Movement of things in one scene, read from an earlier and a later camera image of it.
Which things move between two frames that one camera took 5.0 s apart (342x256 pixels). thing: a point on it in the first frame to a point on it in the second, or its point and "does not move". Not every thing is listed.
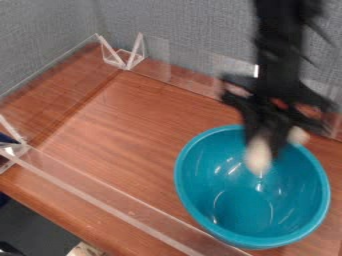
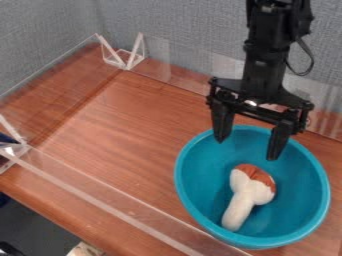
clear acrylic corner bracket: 120,57 does not move
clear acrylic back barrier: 209,75 does not move
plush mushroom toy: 259,149 to 253,188
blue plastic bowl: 251,211 does not move
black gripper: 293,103 to 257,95
